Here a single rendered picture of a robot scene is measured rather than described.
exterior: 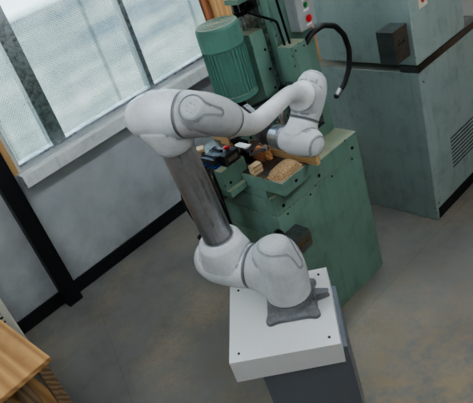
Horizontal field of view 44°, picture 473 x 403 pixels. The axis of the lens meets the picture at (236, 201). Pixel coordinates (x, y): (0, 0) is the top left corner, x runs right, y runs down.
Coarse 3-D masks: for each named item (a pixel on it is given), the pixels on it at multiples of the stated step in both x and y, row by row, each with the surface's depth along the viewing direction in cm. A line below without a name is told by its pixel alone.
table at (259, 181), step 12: (216, 144) 272; (276, 156) 246; (264, 168) 241; (300, 168) 233; (312, 168) 237; (252, 180) 240; (264, 180) 234; (288, 180) 229; (300, 180) 234; (228, 192) 240; (276, 192) 232; (288, 192) 231
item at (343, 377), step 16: (336, 304) 208; (352, 352) 231; (320, 368) 197; (336, 368) 197; (352, 368) 197; (272, 384) 201; (288, 384) 201; (304, 384) 201; (320, 384) 201; (336, 384) 201; (352, 384) 201; (272, 400) 206; (288, 400) 206; (304, 400) 205; (320, 400) 205; (336, 400) 205; (352, 400) 205
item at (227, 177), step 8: (240, 160) 241; (224, 168) 238; (232, 168) 239; (240, 168) 242; (216, 176) 239; (224, 176) 237; (232, 176) 240; (240, 176) 243; (224, 184) 239; (232, 184) 241
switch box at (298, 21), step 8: (288, 0) 231; (296, 0) 230; (304, 0) 233; (288, 8) 234; (296, 8) 231; (304, 8) 234; (312, 8) 237; (288, 16) 236; (296, 16) 233; (304, 16) 235; (312, 16) 238; (296, 24) 235; (304, 24) 236; (312, 24) 239
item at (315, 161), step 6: (222, 138) 268; (228, 144) 267; (276, 150) 244; (282, 156) 243; (288, 156) 240; (294, 156) 238; (318, 156) 229; (306, 162) 234; (312, 162) 232; (318, 162) 230
